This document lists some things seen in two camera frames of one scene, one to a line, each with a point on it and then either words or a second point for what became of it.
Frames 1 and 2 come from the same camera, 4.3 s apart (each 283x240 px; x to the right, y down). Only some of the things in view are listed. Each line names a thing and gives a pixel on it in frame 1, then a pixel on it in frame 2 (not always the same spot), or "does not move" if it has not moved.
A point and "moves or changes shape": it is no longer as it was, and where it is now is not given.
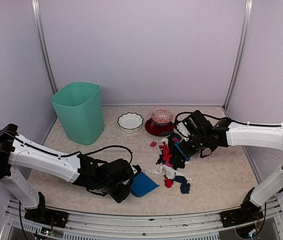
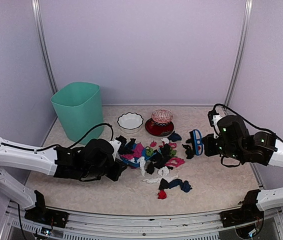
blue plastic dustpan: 141,184 → 139,153
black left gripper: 119,197 → 114,175
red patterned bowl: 158,129 does not move
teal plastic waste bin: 78,105 does not move
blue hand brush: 176,141 moves or changes shape
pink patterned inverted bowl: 162,116 does not move
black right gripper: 187,151 → 208,141
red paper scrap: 168,182 → 162,194
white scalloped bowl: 130,123 does not move
